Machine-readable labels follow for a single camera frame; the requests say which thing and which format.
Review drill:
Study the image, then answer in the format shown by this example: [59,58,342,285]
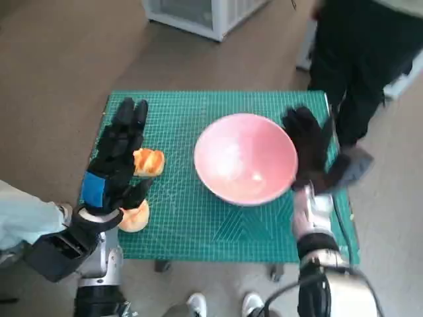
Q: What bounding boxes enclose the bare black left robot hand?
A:
[80,98,155,212]

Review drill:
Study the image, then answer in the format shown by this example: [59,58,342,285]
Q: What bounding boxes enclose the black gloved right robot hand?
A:
[280,106,341,192]

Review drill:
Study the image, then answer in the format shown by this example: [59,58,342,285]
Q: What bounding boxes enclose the twisted toy bread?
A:
[132,147,166,178]

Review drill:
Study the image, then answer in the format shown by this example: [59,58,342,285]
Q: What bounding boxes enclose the pink bowl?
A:
[194,112,299,206]

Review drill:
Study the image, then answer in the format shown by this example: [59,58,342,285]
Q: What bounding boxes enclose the round toy bun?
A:
[118,199,150,234]

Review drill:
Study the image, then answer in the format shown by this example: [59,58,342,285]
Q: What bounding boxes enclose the green cutting mat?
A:
[77,90,361,265]

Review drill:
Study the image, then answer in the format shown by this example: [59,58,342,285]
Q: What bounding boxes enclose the person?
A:
[0,180,73,265]
[305,0,423,148]

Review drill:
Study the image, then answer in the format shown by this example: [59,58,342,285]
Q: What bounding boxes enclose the white vented cabinet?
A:
[141,0,272,42]

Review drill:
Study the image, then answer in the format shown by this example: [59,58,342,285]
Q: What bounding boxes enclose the person's foot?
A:
[242,292,262,317]
[186,292,208,317]

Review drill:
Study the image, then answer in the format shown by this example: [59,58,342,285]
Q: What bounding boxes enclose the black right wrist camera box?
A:
[325,147,375,192]

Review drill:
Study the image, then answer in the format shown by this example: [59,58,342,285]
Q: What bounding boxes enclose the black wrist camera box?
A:
[325,147,375,192]
[28,227,100,283]

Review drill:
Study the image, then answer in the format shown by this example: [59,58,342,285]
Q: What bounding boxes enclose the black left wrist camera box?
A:
[28,227,100,283]

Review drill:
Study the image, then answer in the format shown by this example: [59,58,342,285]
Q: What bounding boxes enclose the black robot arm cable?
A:
[262,273,302,317]

